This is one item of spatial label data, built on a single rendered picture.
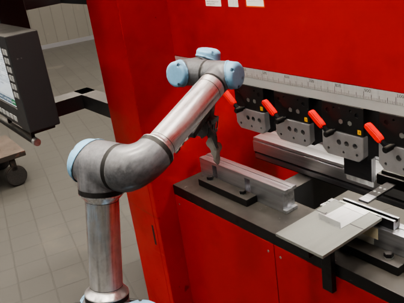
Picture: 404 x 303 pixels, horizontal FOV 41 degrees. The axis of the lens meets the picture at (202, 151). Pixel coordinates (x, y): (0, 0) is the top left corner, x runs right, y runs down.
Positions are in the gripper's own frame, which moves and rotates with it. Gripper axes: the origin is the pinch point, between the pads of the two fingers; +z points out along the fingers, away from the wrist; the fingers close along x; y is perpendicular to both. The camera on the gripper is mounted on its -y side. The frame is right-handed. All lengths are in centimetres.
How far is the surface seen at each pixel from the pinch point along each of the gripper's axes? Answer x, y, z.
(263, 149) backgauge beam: -3, 65, 17
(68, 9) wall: 638, 765, 100
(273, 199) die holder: -20.1, 28.0, 19.8
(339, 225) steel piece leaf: -47.9, -1.6, 7.4
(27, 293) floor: 126, 61, 140
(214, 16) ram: 11, 30, -41
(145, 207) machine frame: 37, 37, 45
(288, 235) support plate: -34.9, -8.1, 12.0
